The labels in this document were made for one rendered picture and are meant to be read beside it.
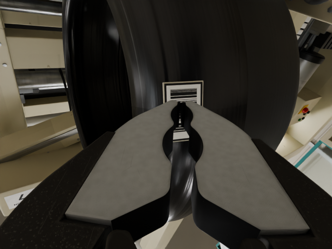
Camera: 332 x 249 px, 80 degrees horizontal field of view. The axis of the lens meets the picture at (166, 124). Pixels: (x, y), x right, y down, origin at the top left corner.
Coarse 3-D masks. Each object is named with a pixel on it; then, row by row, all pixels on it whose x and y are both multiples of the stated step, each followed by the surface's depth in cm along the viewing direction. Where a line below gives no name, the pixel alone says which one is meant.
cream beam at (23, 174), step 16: (80, 144) 89; (16, 160) 75; (32, 160) 77; (48, 160) 79; (64, 160) 80; (0, 176) 69; (16, 176) 71; (32, 176) 72; (0, 192) 66; (16, 192) 68; (0, 208) 70
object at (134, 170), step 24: (144, 120) 9; (168, 120) 9; (120, 144) 8; (144, 144) 8; (168, 144) 9; (96, 168) 7; (120, 168) 7; (144, 168) 7; (168, 168) 7; (96, 192) 6; (120, 192) 6; (144, 192) 6; (168, 192) 6; (72, 216) 5; (96, 216) 5; (120, 216) 5; (144, 216) 6; (168, 216) 7
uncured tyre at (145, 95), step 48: (96, 0) 50; (144, 0) 20; (192, 0) 19; (240, 0) 22; (96, 48) 61; (144, 48) 21; (192, 48) 19; (240, 48) 21; (288, 48) 27; (96, 96) 66; (144, 96) 22; (240, 96) 22; (288, 96) 29
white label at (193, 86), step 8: (168, 88) 19; (176, 88) 19; (184, 88) 19; (192, 88) 19; (200, 88) 19; (168, 96) 19; (176, 96) 19; (184, 96) 19; (192, 96) 19; (200, 96) 20; (200, 104) 20; (176, 128) 20; (176, 136) 20; (184, 136) 20
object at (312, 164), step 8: (320, 144) 71; (312, 152) 73; (320, 152) 72; (328, 152) 70; (304, 160) 76; (312, 160) 74; (320, 160) 72; (328, 160) 70; (304, 168) 77; (312, 168) 75; (320, 168) 72; (328, 168) 70; (312, 176) 75; (320, 176) 73; (328, 176) 71; (320, 184) 73; (328, 184) 71; (328, 192) 72
